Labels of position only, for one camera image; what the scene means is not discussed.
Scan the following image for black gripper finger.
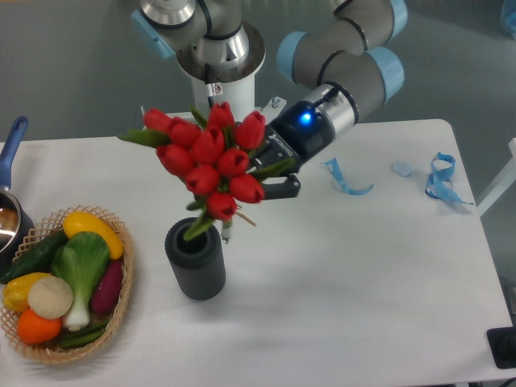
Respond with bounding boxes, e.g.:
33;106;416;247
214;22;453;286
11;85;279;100
262;173;301;200

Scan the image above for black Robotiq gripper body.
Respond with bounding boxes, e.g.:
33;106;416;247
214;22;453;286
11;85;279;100
252;101;335;176

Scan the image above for red tulip bouquet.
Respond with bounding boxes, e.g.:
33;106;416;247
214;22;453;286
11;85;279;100
120;102;294;242

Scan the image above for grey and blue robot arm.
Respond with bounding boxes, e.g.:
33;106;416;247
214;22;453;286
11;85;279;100
131;1;407;199

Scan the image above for dark grey ribbed vase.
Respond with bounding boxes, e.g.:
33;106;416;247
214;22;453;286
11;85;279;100
164;218;226;301

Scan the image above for blue ribbon strip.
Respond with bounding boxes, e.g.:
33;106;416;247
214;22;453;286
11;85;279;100
322;157;374;196

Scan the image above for light blue small cap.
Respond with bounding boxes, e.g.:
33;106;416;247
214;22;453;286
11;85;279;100
391;161;414;177

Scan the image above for blue ribbon right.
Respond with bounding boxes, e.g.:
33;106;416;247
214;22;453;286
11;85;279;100
424;152;474;206

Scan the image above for purple sweet potato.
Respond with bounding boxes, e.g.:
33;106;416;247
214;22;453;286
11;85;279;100
90;260;123;314

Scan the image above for green bok choy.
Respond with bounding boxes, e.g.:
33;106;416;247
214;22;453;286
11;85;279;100
51;231;110;331

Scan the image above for green cucumber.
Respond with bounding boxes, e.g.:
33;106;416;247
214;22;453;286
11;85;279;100
1;230;69;285

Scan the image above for white garlic bulb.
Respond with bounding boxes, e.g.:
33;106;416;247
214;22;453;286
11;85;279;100
27;276;73;319

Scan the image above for green pea pods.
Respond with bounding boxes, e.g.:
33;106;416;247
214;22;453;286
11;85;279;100
57;319;109;350

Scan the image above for black device table corner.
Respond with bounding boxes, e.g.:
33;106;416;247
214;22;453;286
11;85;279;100
486;327;515;369

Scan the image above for woven wicker basket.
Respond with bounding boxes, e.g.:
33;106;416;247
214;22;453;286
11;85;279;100
1;205;135;364

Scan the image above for yellow bell pepper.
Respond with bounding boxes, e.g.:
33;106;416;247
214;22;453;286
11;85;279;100
2;273;50;313

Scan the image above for orange fruit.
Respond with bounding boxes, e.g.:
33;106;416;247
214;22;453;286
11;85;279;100
17;309;62;344

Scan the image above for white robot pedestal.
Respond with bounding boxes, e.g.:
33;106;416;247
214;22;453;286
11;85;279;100
139;23;288;135

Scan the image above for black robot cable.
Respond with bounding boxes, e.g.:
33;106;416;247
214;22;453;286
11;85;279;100
203;64;221;112

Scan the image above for white metal frame right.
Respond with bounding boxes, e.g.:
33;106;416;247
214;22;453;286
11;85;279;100
476;138;515;217

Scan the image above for blue-handled saucepan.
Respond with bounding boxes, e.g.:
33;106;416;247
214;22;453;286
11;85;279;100
1;116;34;274

